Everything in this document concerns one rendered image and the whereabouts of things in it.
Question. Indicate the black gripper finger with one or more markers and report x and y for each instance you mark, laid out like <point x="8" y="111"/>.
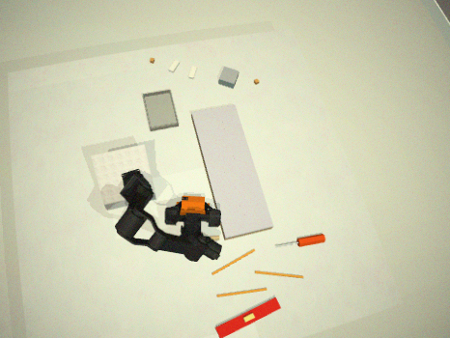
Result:
<point x="208" y="208"/>
<point x="178" y="207"/>

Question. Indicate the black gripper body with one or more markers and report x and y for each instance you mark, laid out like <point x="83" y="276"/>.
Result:
<point x="171" y="217"/>

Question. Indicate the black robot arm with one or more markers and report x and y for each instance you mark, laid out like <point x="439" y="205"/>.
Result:
<point x="138" y="193"/>

